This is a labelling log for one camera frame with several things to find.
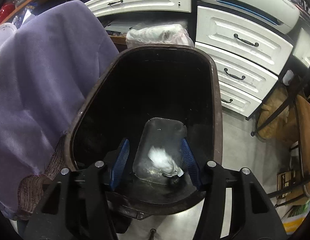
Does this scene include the white tissue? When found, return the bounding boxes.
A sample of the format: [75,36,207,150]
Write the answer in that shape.
[148,146,184,178]

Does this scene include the dark brown trash bin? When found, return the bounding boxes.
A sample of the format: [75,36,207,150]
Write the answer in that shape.
[64,45,223,220]

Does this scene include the white lower small drawer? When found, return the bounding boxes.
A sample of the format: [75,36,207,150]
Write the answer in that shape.
[219,82,262,117]

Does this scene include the white middle small drawer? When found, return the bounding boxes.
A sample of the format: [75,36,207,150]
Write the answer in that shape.
[195,42,278,100]

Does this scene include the purple floral tablecloth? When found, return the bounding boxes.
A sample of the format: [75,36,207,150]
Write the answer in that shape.
[0,1,118,220]

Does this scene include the white plastic bag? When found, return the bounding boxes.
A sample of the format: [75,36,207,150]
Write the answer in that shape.
[126,23,194,48]

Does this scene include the round wooden stool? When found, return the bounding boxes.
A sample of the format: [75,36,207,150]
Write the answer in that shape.
[294,94,310,198]

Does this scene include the white printer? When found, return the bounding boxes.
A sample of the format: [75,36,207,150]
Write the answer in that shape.
[194,0,301,35]

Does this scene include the red ceramic vase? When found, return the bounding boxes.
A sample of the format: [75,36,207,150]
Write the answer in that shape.
[0,2,15,24]

